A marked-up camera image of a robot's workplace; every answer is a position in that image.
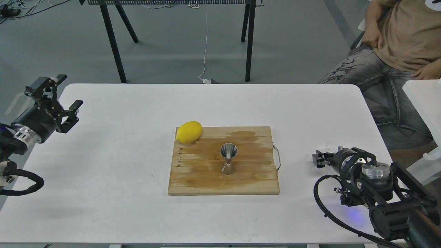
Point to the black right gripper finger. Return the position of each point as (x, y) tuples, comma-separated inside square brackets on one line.
[(321, 159)]

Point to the black metal frame table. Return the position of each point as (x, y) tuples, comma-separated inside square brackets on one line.
[(151, 30)]

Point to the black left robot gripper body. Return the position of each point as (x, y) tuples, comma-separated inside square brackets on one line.
[(43, 118)]

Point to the small clear glass cup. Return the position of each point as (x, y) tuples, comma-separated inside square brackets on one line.
[(333, 146)]

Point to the person in tan shirt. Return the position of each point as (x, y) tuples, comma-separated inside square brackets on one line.
[(411, 34)]

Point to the person's left hand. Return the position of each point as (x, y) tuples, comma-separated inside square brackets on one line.
[(431, 71)]

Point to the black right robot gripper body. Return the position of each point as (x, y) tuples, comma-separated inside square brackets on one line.
[(345, 160)]

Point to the yellow lemon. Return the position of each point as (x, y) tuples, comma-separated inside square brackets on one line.
[(189, 132)]

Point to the person's right hand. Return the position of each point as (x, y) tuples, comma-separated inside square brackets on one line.
[(372, 37)]

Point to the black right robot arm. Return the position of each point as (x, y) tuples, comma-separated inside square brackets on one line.
[(399, 206)]

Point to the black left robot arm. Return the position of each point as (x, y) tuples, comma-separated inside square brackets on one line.
[(16, 142)]

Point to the wooden cutting board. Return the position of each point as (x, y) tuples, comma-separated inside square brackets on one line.
[(196, 168)]

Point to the steel double jigger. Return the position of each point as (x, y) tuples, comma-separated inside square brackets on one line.
[(228, 151)]

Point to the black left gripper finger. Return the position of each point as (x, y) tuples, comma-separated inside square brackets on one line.
[(67, 119), (44, 89)]

